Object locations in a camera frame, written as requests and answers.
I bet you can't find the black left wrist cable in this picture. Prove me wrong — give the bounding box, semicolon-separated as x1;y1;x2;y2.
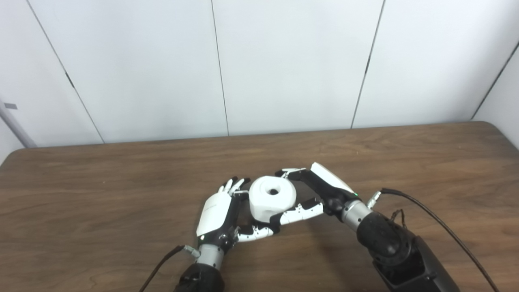
139;245;202;292

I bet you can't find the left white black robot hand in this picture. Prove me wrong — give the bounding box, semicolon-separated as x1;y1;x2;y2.
196;176;280;249

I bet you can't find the grey corner post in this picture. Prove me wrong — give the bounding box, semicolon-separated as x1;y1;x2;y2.
0;99;38;148

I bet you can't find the round white piece with holes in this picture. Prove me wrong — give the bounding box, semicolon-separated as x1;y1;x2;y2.
249;176;297;223

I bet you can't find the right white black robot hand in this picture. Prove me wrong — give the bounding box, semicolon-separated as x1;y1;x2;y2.
270;162;359;232

